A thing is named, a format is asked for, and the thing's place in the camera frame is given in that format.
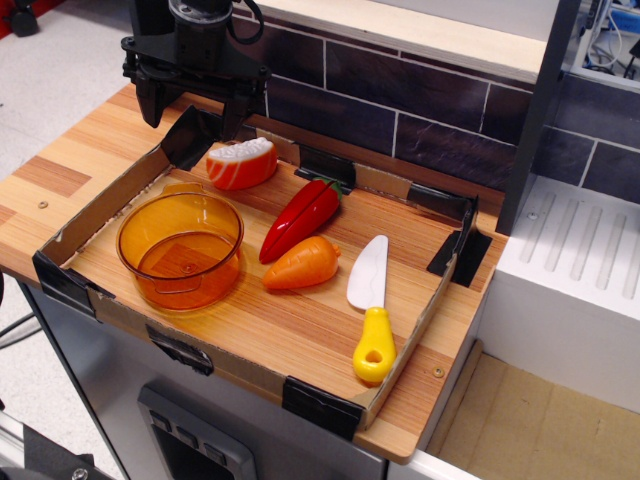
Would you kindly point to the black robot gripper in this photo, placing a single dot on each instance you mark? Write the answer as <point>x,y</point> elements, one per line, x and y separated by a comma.
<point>192,46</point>

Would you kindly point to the orange toy carrot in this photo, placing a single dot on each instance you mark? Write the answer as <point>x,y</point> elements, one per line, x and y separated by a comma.
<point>311,262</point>

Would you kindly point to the cardboard fence with black tape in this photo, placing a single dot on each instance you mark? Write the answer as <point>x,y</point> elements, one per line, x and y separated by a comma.
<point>293,347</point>

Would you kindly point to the transparent orange plastic pot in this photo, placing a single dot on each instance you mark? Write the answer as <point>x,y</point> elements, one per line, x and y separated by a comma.
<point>182,247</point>

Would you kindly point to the toy salmon sushi piece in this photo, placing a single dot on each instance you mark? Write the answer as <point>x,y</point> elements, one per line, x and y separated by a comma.
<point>242,165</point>

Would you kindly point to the red toy chili pepper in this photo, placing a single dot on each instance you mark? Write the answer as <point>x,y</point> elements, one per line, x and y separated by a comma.
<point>310,208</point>

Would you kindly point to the white yellow toy knife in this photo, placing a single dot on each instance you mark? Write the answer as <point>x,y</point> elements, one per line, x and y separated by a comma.
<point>375,352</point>

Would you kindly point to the grey toy oven control panel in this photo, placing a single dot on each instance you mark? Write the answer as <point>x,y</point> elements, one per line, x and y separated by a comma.
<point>190,447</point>

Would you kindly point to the white toy sink drainboard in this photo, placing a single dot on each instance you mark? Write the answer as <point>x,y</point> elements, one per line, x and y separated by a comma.
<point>563,303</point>

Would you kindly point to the grey vertical post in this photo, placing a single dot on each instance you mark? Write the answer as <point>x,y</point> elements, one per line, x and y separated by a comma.
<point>546,88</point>

